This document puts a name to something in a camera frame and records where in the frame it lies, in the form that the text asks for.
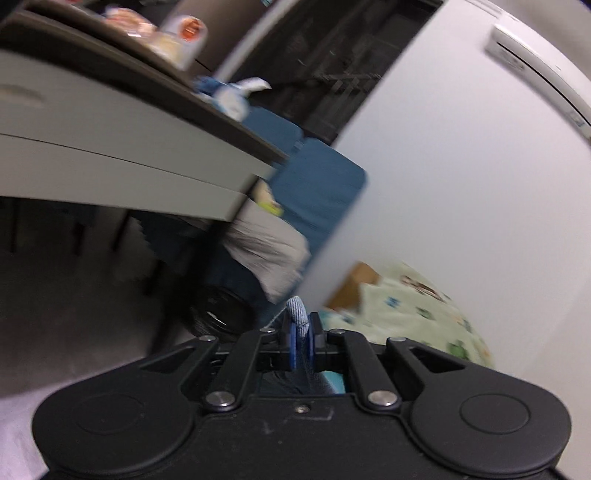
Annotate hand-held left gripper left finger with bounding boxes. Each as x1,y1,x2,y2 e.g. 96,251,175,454
139,323,298,411

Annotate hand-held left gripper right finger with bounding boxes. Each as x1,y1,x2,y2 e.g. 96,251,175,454
308,313,467,411

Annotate blue denim pants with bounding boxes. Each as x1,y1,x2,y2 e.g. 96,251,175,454
261,295,338,398

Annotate teal bed sheet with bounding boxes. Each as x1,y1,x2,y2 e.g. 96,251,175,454
318,309,348,396

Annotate brown pillow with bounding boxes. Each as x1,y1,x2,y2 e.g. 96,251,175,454
330,261,384,312

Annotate black wastebasket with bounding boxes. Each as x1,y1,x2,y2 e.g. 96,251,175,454
187,284,254,339

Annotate grey cloth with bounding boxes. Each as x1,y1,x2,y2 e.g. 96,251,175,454
224,200,311,305

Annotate green printed fleece blanket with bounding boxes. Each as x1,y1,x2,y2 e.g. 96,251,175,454
325,261,495,370

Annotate yellow doll toy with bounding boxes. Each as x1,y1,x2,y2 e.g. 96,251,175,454
252,180,283,217

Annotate blue tissue pack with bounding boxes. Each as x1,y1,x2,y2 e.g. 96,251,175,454
194,76,272,121

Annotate white desk with dark top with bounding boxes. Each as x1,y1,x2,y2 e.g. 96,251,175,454
0,9,291,259

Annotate dark window grille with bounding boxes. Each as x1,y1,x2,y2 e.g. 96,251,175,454
268,0,444,146

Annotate white device with red circle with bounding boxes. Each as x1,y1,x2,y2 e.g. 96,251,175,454
159,11,208,71

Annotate white air conditioner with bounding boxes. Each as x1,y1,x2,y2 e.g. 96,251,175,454
482,0,591,139

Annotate pale food packet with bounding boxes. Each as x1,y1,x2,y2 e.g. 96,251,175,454
102,4,160,41

